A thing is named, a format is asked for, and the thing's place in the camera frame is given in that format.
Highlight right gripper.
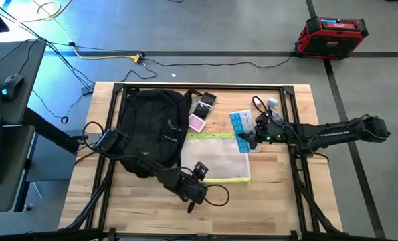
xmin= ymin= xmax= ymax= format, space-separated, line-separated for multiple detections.
xmin=237 ymin=113 xmax=288 ymax=151

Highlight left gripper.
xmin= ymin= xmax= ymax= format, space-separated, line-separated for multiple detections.
xmin=179 ymin=161 xmax=209 ymax=214

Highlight blue white pill organizer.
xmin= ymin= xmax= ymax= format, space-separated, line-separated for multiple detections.
xmin=229 ymin=109 xmax=259 ymax=154

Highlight clear mesh pouch green edge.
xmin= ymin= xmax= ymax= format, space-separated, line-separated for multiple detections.
xmin=180 ymin=132 xmax=252 ymax=186

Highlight purple pen pack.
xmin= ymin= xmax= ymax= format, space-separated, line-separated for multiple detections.
xmin=268 ymin=107 xmax=286 ymax=124

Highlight pink card box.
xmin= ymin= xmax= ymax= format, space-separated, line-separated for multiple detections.
xmin=187 ymin=113 xmax=207 ymax=133

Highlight black phone with white cable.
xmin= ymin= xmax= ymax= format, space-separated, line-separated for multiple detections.
xmin=192 ymin=91 xmax=217 ymax=120

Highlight black backpack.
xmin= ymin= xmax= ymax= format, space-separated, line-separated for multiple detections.
xmin=117 ymin=88 xmax=203 ymax=179

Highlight red black jobsite radio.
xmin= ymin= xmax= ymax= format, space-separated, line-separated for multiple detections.
xmin=294 ymin=15 xmax=370 ymax=61

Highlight dark grey desk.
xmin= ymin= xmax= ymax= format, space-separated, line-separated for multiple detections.
xmin=0 ymin=39 xmax=82 ymax=215

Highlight black computer mouse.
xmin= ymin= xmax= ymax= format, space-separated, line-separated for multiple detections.
xmin=0 ymin=74 xmax=25 ymax=102

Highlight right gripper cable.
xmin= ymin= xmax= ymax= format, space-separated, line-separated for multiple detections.
xmin=251 ymin=96 xmax=270 ymax=116

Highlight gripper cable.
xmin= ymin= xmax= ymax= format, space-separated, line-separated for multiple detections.
xmin=251 ymin=96 xmax=270 ymax=116
xmin=201 ymin=183 xmax=231 ymax=208

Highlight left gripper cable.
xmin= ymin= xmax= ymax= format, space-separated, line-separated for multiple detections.
xmin=201 ymin=183 xmax=231 ymax=208

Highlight black metal table frame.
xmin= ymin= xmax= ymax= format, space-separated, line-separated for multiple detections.
xmin=60 ymin=82 xmax=345 ymax=241

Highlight long black power cable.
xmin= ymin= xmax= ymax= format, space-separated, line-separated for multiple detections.
xmin=141 ymin=55 xmax=293 ymax=70

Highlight short black floor cable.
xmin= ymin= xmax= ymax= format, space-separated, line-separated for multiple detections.
xmin=120 ymin=60 xmax=159 ymax=83

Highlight yellow extension cord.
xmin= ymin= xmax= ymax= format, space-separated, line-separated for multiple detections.
xmin=19 ymin=0 xmax=144 ymax=64

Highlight black floor cable bundle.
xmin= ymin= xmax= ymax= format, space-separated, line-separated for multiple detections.
xmin=0 ymin=0 xmax=96 ymax=88

